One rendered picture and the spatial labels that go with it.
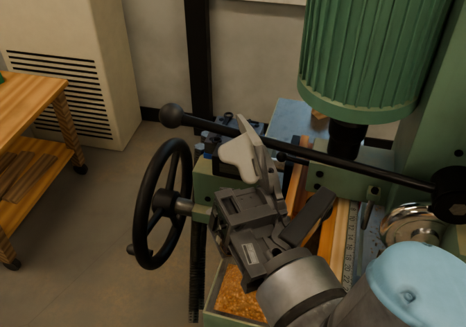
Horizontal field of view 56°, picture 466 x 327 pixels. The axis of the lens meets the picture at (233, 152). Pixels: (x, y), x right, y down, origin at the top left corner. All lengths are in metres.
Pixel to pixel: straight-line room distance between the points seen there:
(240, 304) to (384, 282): 0.38
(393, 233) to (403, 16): 0.30
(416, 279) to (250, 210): 0.23
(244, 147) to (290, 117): 0.50
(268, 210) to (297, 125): 0.52
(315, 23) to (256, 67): 1.60
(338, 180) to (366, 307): 0.41
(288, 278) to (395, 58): 0.28
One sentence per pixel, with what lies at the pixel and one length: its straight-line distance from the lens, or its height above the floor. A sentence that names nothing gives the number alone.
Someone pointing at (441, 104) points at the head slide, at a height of 1.20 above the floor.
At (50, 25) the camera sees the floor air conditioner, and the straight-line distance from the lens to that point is 2.10.
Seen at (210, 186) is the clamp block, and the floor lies 0.93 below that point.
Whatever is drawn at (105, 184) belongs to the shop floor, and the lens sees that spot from 2.21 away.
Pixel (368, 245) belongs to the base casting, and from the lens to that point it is 0.94.
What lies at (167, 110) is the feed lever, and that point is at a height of 1.18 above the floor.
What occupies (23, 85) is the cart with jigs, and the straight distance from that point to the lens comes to 2.03.
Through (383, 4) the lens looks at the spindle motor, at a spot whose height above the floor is 1.33.
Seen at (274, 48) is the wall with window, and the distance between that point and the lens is 2.10.
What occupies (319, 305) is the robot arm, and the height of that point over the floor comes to 1.12.
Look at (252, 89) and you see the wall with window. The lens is 2.24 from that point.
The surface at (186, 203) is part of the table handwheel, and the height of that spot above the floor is 0.83.
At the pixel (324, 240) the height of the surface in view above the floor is 0.94.
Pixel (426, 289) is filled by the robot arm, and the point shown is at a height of 1.25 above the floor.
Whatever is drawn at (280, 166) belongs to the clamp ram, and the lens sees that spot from 0.83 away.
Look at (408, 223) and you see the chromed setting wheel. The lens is 0.66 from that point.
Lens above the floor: 1.52
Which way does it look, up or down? 42 degrees down
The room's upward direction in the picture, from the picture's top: straight up
